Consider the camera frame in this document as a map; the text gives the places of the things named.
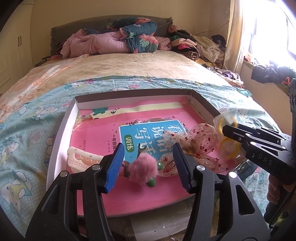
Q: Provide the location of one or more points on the polka dot sheer scrunchie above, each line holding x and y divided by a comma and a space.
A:
198, 143

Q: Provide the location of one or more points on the cream curtain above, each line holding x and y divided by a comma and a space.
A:
235, 48

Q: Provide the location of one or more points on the pink book with blue label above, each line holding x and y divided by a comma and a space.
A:
135, 122

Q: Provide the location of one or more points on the hello kitty blue quilt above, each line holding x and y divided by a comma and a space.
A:
28, 134

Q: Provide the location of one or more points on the dark clothes on windowsill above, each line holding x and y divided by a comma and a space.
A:
281, 76

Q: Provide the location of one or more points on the person's right hand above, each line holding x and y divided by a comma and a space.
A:
273, 194

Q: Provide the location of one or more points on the beige bed blanket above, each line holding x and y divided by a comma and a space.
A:
165, 64

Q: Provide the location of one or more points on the pile of clothes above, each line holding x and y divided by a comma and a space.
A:
208, 52

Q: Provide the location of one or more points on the cream built-in wardrobe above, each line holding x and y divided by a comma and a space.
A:
16, 56

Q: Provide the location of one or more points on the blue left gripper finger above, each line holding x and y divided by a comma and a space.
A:
186, 168
113, 167

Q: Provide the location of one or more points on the grey upholstered headboard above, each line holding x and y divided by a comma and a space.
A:
62, 33

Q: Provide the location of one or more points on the peach floral blanket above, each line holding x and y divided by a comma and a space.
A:
27, 86

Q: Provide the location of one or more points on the pink quilted comforter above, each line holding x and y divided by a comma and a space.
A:
80, 43

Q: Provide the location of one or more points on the cream claw hair clip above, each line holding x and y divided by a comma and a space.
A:
79, 160

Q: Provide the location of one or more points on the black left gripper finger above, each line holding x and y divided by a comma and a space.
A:
250, 143
266, 134

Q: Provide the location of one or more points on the dark cardboard tray box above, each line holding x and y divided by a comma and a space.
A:
58, 159

